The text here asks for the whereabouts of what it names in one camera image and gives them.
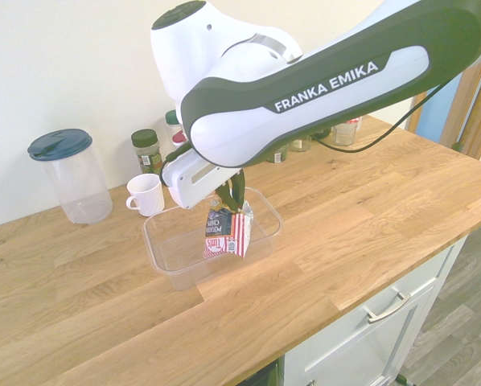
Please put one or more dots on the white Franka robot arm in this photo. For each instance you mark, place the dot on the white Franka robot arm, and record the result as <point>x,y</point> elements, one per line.
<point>305,80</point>

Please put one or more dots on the dark green lidded jar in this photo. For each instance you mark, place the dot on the dark green lidded jar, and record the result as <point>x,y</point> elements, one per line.
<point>276,154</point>

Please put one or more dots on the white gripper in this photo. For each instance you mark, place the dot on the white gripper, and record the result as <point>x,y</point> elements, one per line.
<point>188,183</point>

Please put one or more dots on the clear plastic rectangular container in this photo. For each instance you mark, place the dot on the clear plastic rectangular container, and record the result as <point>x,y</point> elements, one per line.
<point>176,257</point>

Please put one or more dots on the wooden door frame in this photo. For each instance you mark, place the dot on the wooden door frame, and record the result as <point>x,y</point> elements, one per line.
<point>475,112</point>

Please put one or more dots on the spice jar with dark lid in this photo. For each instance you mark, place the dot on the spice jar with dark lid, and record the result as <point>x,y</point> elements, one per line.
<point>146,157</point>

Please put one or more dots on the clear pitcher with blue lid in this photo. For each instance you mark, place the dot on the clear pitcher with blue lid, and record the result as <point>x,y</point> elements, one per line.
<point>77,181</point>

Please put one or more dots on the white ceramic mug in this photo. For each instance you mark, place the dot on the white ceramic mug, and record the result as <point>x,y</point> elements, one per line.
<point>146,197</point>

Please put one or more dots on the clear bottle with green lid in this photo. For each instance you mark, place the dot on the clear bottle with green lid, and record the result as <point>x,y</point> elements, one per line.
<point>171,124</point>

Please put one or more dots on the red striped chip bag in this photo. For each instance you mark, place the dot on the red striped chip bag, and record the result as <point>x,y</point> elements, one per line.
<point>226,237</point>

